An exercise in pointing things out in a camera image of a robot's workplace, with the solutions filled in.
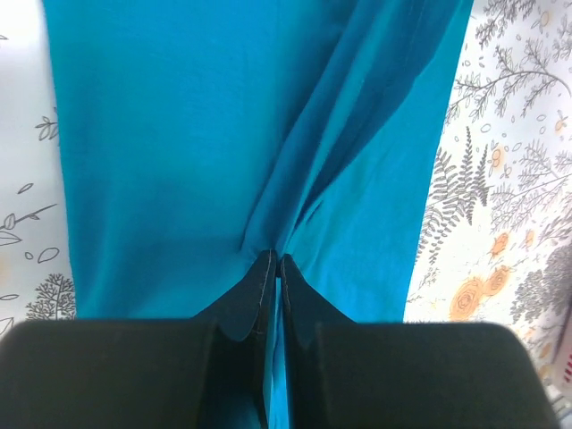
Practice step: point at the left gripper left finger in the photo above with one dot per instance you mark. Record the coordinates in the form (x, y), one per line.
(207, 371)

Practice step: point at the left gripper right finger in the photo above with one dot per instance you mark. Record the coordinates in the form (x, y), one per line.
(343, 374)

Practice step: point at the blue t shirt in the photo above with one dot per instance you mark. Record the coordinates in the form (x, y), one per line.
(196, 134)

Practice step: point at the floral patterned table mat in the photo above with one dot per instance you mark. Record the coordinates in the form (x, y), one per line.
(496, 237)

